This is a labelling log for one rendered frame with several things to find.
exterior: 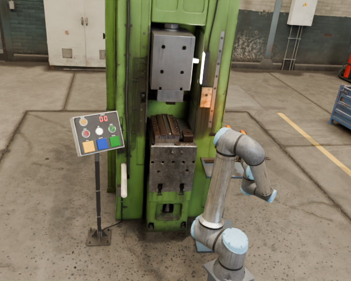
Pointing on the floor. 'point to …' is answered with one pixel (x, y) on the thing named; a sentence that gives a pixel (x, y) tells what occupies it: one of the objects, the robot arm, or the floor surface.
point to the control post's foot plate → (93, 240)
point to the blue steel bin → (349, 108)
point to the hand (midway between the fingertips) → (239, 144)
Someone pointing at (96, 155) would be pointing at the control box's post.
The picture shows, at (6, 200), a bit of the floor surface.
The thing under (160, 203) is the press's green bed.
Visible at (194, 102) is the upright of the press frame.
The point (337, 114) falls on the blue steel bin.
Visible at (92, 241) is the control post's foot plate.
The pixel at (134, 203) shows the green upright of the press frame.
